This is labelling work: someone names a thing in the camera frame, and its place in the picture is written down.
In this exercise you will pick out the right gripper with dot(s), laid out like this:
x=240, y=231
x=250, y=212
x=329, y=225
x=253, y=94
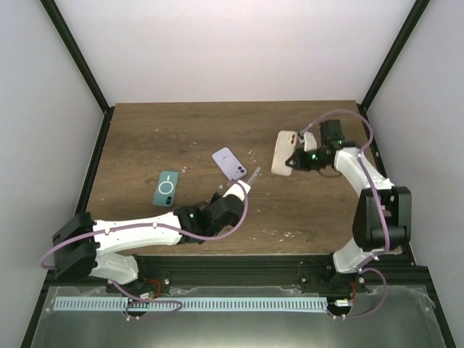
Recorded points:
x=300, y=163

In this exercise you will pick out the beige phone case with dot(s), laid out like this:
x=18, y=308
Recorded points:
x=285, y=146

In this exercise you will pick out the black screen phone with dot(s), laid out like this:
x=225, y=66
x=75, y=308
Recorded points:
x=253, y=176

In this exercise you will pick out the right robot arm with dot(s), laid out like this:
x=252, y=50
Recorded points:
x=382, y=220

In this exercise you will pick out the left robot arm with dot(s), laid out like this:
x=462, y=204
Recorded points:
x=86, y=247

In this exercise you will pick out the lilac cased phone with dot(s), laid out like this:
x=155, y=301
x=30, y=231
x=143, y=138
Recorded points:
x=229, y=164

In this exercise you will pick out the green cased phone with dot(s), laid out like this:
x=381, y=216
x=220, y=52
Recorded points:
x=166, y=188

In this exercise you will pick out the light blue slotted strip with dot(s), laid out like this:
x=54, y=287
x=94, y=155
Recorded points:
x=195, y=304

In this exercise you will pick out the metal front plate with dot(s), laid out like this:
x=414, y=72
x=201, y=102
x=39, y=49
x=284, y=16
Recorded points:
x=398, y=316

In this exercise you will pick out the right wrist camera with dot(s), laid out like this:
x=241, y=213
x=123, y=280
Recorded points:
x=308, y=141

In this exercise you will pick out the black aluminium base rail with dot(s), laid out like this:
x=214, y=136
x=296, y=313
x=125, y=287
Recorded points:
x=309, y=273

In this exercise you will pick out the right black frame post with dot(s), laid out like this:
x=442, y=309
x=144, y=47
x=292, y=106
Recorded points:
x=408, y=26

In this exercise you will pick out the black frame post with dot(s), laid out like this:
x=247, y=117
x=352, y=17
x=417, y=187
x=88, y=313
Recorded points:
x=65, y=33
x=408, y=26

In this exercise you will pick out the left black frame post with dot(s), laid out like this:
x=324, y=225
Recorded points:
x=65, y=33

